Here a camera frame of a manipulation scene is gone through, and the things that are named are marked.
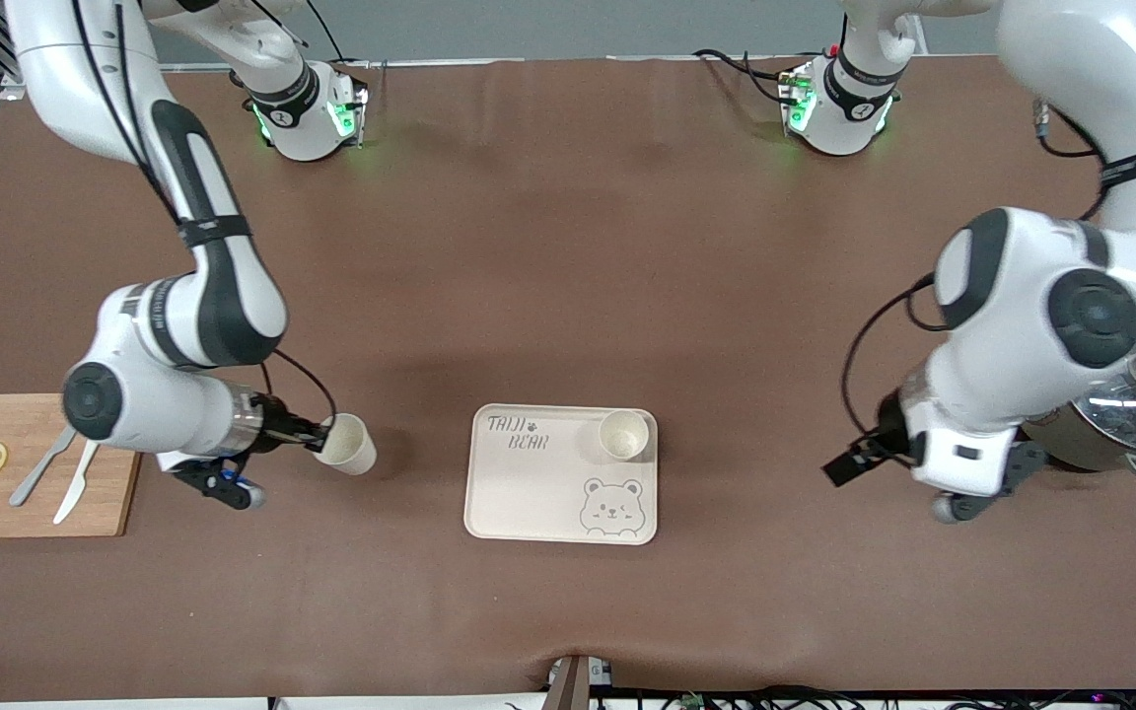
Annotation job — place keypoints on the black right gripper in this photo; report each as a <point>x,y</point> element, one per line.
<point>282,425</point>

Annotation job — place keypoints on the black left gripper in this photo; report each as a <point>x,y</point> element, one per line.
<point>882,440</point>

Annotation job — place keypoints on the white plastic cup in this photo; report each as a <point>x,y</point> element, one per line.
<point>351,449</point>
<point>624,434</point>

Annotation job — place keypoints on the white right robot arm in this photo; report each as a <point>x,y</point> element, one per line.
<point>134,394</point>

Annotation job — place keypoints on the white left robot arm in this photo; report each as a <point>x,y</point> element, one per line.
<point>1022,296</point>

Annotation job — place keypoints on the cream tray with bear print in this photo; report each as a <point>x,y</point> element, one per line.
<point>548,493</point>

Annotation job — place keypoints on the white plastic knife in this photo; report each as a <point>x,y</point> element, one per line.
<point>70,503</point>

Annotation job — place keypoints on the glass cooker lid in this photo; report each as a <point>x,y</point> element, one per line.
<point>1120,414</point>

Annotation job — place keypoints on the grey plastic knife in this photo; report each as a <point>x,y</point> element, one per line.
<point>35,478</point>

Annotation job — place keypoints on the bamboo cutting board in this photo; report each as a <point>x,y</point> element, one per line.
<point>26,523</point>

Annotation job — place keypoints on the metal mount bracket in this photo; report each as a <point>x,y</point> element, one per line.
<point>578,685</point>

